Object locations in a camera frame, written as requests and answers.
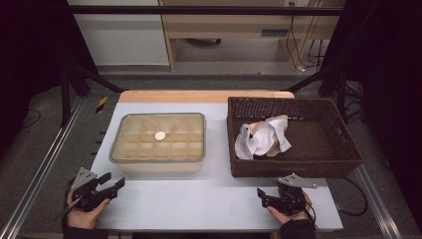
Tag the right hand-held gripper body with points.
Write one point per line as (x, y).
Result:
(290, 200)

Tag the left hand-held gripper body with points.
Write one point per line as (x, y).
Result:
(89, 199)

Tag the cream divided storage box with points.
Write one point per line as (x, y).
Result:
(159, 167)

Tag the white sock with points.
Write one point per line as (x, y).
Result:
(270, 136)
(242, 147)

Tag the brown wicker basket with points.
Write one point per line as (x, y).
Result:
(315, 146)

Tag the clear box lid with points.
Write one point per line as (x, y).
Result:
(160, 135)

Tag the person's right hand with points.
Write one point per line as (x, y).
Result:
(292, 219)

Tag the person's left hand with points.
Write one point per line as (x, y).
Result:
(84, 219)

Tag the white table mat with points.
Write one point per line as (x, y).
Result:
(219, 139)

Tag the yellow black tape strip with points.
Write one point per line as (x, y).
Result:
(102, 104)

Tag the black metal stand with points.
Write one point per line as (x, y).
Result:
(65, 99)
(341, 96)

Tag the white cabinet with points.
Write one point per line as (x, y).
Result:
(126, 43)

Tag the black curtain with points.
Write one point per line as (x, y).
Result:
(33, 49)
(391, 66)

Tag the wooden desk shelf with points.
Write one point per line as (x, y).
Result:
(232, 25)

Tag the black horizontal bar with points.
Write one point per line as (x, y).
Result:
(199, 10)

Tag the aluminium rail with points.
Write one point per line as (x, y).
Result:
(378, 205)
(40, 179)

